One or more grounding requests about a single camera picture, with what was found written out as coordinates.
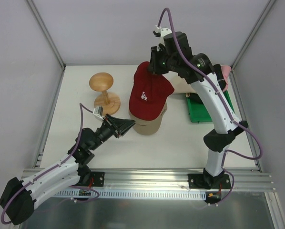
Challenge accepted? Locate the khaki sport baseball cap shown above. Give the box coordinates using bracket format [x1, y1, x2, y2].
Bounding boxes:
[129, 103, 167, 135]

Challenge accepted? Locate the cream beige baseball cap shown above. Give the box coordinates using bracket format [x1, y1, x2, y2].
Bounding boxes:
[169, 73, 196, 94]

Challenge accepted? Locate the red baseball cap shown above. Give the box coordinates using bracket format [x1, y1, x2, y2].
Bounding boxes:
[129, 62, 174, 121]

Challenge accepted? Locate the black baseball cap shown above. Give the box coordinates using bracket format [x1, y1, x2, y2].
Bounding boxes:
[214, 64, 229, 92]

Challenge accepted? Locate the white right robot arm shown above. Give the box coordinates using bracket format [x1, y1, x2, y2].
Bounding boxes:
[148, 28, 248, 189]

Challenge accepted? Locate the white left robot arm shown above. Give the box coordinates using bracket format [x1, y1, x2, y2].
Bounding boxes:
[0, 114, 135, 225]

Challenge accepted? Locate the wooden hat stand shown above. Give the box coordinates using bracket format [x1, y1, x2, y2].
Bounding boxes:
[89, 72, 121, 115]

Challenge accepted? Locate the light pink baseball cap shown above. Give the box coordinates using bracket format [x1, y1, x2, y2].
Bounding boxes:
[221, 65, 232, 83]

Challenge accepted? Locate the green plastic tray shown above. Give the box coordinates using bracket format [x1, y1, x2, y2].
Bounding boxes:
[185, 89, 234, 124]

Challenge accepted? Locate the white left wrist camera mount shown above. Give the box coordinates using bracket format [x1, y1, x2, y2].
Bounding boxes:
[92, 106, 103, 120]

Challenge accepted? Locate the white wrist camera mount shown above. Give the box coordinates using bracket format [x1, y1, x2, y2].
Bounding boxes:
[92, 106, 103, 120]
[153, 25, 172, 38]

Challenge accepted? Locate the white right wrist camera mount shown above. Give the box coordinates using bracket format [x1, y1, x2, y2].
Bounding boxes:
[153, 25, 172, 38]

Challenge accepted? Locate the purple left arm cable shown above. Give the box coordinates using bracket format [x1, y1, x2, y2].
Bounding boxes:
[0, 103, 101, 225]

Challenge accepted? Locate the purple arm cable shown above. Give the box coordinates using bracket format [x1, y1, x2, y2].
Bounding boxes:
[156, 7, 264, 208]
[0, 103, 101, 225]

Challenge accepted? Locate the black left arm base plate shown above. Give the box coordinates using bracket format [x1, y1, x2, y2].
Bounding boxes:
[78, 171, 105, 187]

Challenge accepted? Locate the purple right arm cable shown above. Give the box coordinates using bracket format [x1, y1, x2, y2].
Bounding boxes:
[156, 7, 264, 208]

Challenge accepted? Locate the right aluminium frame post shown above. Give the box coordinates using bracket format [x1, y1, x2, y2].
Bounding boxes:
[230, 0, 278, 70]

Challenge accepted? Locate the aluminium frame post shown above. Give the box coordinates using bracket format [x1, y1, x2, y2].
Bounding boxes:
[25, 0, 67, 70]
[230, 0, 278, 70]

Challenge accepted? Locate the white slotted cable duct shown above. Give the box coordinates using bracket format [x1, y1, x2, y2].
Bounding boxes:
[54, 188, 206, 200]

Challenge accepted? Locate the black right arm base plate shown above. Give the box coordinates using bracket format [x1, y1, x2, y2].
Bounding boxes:
[188, 173, 232, 190]

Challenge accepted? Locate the left aluminium frame post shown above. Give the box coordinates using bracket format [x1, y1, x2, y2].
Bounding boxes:
[25, 0, 67, 70]

